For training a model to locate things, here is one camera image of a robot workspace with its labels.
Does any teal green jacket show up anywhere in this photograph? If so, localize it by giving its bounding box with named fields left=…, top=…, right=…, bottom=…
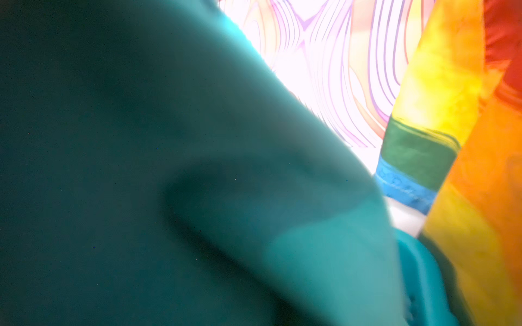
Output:
left=1, top=1, right=406, bottom=325

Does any multicolour patchwork jacket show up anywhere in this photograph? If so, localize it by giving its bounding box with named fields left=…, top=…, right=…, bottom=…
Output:
left=375, top=1, right=521, bottom=325

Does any teal plastic basket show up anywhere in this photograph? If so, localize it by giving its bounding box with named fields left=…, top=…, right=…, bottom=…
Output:
left=395, top=230, right=459, bottom=326

